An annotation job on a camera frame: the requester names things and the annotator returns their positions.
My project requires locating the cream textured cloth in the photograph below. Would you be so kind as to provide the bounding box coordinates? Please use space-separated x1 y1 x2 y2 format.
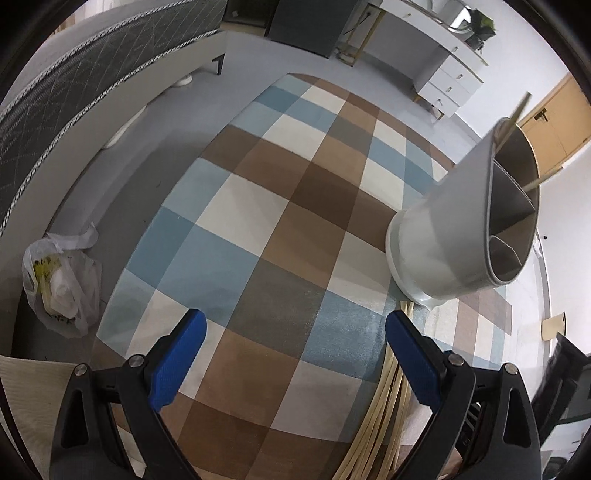
0 354 77 467

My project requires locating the oval table mirror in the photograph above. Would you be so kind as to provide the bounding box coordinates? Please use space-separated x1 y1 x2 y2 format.
427 0 474 33

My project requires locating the potted green plant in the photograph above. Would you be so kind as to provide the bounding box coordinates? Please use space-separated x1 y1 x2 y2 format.
464 9 497 49

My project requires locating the checked blue brown rug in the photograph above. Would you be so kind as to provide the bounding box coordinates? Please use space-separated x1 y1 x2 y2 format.
92 73 513 480

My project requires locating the tan wooden door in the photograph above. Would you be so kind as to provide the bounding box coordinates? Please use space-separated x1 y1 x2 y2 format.
515 74 591 174

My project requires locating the dark glass cabinet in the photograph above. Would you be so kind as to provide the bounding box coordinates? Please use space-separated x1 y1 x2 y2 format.
221 0 278 33

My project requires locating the white plastic bag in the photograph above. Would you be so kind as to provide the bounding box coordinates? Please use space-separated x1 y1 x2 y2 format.
22 223 102 340

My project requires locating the beige flat board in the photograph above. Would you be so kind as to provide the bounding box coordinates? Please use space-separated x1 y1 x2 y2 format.
540 313 568 342

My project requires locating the pile of wooden chopsticks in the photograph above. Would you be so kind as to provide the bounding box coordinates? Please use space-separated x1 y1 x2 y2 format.
331 299 414 480

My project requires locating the white dressing table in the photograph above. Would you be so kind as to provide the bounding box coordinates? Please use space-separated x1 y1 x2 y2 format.
342 0 490 121

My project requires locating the dark grey quilted mattress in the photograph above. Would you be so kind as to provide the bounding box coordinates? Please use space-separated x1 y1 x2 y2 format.
0 0 227 236

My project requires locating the grey divided utensil holder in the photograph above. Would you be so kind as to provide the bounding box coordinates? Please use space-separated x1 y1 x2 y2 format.
385 117 541 310

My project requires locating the dark grey fridge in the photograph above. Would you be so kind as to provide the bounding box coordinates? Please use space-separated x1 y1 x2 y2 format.
265 0 370 58

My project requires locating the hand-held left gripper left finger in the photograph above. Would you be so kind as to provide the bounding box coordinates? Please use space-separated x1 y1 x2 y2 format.
50 308 207 480

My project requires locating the bed with grey mattress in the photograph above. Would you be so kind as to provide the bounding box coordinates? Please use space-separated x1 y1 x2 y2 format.
0 30 229 333

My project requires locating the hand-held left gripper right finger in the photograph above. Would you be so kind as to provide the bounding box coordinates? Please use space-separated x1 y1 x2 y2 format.
385 310 542 480

